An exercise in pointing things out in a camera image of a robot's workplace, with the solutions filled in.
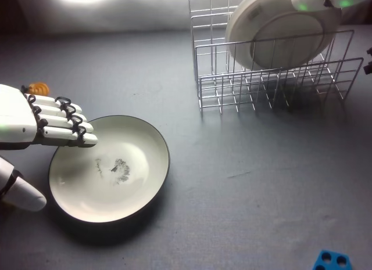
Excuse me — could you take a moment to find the white fabric sheet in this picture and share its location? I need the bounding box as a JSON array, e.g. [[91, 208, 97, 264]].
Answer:
[[16, 0, 242, 35]]

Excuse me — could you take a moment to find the silver wire dish rack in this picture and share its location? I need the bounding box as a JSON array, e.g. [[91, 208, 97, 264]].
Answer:
[[188, 0, 364, 114]]

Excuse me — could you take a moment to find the blue pentagon block with holes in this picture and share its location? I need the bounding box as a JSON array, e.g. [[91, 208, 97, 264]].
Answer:
[[312, 249, 354, 270]]

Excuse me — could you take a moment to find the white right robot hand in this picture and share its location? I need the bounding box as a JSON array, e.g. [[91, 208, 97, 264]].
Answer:
[[291, 0, 372, 12]]

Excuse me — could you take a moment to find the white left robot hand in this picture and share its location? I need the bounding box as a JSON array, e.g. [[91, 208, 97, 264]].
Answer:
[[0, 83, 99, 213]]

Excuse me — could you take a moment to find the orange spiral toy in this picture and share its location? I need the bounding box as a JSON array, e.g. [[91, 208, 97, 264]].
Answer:
[[28, 82, 50, 96]]

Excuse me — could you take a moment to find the white plate with dark rim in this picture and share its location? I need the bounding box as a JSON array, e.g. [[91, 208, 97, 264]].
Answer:
[[225, 0, 341, 72], [48, 115, 171, 224]]

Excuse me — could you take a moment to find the grey table cloth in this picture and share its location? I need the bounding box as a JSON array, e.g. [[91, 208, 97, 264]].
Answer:
[[0, 23, 372, 270]]

